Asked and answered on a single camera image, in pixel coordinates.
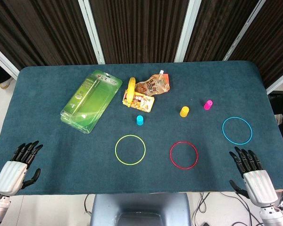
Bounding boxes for white partition post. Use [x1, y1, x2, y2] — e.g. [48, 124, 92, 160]
[78, 0, 106, 65]
[223, 0, 266, 61]
[174, 0, 202, 63]
[0, 41, 20, 81]
[266, 68, 283, 95]

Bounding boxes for brown spouted drink pouch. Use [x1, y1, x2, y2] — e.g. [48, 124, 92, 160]
[134, 69, 171, 97]

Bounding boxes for orange small cup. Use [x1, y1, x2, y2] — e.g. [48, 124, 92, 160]
[179, 106, 190, 118]

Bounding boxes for dark brown ribbed partition panel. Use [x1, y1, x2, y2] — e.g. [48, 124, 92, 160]
[89, 0, 189, 64]
[0, 0, 97, 70]
[183, 0, 260, 62]
[228, 0, 283, 89]

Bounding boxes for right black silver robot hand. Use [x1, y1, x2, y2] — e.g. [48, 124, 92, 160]
[229, 146, 279, 208]

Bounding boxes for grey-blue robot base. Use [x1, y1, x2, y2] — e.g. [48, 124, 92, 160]
[90, 193, 191, 226]

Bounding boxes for red thin ring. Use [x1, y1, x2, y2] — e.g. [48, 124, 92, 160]
[169, 140, 199, 170]

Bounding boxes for blue thin ring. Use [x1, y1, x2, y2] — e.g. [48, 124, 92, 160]
[222, 116, 253, 145]

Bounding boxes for yellow banana toy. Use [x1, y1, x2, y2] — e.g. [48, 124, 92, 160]
[128, 77, 136, 104]

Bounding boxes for yellow-green thin ring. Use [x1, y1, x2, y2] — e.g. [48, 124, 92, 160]
[115, 135, 146, 165]

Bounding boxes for orange snack packet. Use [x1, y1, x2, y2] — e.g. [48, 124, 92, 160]
[122, 89, 155, 113]

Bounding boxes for black fabric object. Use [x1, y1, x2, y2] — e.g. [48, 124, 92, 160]
[267, 90, 283, 143]

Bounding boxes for dark teal table cloth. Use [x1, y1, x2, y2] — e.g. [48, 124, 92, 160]
[0, 60, 283, 196]

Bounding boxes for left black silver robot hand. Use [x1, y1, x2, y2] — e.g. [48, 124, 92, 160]
[0, 140, 43, 196]

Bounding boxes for black floor cable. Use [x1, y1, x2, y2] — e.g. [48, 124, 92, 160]
[220, 192, 274, 226]
[84, 194, 92, 215]
[193, 192, 212, 221]

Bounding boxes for green blister pack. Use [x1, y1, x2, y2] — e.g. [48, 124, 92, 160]
[60, 69, 123, 135]

